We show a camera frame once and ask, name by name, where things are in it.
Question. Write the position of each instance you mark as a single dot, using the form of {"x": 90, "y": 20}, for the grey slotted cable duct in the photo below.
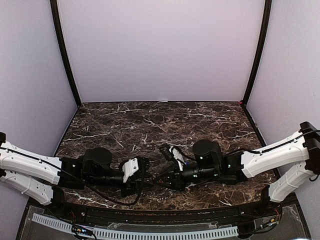
{"x": 134, "y": 232}

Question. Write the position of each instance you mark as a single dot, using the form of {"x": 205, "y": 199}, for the black frame post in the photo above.
{"x": 63, "y": 51}
{"x": 258, "y": 53}

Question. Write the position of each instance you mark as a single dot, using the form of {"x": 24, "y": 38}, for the left black frame post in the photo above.
{"x": 63, "y": 51}

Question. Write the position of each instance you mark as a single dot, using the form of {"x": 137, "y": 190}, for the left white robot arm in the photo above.
{"x": 43, "y": 177}

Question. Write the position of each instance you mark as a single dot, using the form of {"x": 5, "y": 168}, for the black front rail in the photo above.
{"x": 239, "y": 214}

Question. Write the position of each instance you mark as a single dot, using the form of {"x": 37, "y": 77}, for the right black frame post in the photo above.
{"x": 258, "y": 53}

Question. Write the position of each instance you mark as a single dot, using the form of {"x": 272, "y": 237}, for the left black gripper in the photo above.
{"x": 133, "y": 187}

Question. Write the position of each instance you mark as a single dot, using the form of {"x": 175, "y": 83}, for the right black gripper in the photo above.
{"x": 178, "y": 183}

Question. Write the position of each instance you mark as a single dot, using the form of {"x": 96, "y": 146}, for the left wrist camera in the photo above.
{"x": 130, "y": 167}

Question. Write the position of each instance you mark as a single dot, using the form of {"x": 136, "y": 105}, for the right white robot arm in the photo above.
{"x": 301, "y": 149}

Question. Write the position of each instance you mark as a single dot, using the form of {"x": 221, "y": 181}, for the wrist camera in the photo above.
{"x": 175, "y": 155}
{"x": 130, "y": 167}

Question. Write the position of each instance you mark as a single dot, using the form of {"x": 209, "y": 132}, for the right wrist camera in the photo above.
{"x": 175, "y": 155}

